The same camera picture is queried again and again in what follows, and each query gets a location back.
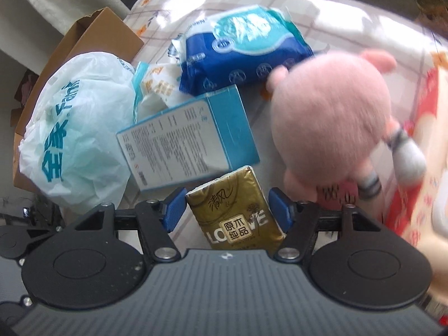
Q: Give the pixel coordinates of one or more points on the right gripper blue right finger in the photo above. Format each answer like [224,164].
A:
[282,209]

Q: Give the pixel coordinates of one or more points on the gold tissue pack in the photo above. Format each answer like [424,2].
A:
[233,213]

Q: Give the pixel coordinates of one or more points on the blue white tissue box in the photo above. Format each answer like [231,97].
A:
[201,138]

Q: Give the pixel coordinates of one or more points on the white yellow snack packet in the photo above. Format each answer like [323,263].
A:
[157,87]

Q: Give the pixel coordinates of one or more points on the white teal plastic shopping bag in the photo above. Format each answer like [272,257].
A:
[70,150]

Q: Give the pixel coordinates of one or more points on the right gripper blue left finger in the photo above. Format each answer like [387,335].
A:
[172,209]

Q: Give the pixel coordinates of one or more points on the brown cardboard box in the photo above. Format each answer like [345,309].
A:
[102,31]

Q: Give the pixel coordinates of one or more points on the pink pig plush toy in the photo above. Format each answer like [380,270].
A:
[328,114]

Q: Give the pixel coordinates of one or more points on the pink baby wipes pack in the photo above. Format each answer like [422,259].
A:
[418,212]

